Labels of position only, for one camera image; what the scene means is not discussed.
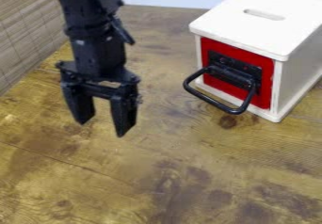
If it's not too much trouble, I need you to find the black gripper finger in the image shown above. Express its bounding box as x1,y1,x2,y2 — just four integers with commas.
60,82,96,124
111,96,138,137

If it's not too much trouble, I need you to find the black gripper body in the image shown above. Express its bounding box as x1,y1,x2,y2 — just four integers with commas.
55,61,141,106

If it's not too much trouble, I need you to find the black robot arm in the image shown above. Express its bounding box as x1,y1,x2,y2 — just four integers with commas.
56,0,139,136

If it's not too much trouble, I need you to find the red drawer front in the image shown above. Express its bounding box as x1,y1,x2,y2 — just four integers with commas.
201,38,274,109

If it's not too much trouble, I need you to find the white wooden box cabinet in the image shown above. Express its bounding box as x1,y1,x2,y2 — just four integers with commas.
190,0,322,122

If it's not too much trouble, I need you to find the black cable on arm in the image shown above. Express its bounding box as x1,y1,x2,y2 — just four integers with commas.
110,13,137,46

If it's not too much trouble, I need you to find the black metal drawer handle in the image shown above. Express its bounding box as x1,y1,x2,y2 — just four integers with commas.
183,51,262,115

